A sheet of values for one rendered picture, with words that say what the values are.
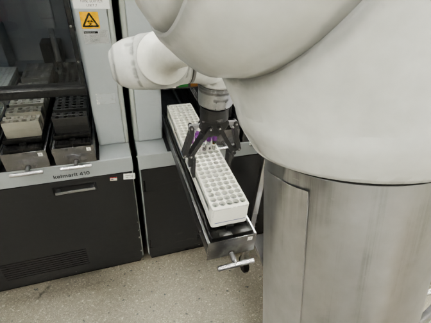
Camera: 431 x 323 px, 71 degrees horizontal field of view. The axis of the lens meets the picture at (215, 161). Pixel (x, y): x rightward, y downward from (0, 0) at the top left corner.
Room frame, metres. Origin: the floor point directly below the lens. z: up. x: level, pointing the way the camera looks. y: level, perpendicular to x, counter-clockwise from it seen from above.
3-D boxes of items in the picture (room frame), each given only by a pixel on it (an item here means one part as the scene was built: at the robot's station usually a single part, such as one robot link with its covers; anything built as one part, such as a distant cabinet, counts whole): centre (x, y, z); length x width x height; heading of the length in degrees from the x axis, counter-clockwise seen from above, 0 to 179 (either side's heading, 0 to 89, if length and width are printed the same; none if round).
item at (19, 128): (0.86, 0.67, 0.85); 0.12 x 0.02 x 0.06; 112
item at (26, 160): (1.07, 0.75, 0.78); 0.73 x 0.14 x 0.09; 21
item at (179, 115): (0.97, 0.11, 0.83); 0.30 x 0.10 x 0.06; 21
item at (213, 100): (0.70, 0.01, 1.11); 0.09 x 0.09 x 0.06
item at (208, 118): (0.70, 0.01, 1.03); 0.08 x 0.07 x 0.09; 111
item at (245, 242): (0.80, 0.05, 0.78); 0.73 x 0.14 x 0.09; 21
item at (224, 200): (0.67, 0.00, 0.85); 0.30 x 0.10 x 0.06; 21
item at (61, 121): (0.91, 0.52, 0.85); 0.12 x 0.02 x 0.06; 111
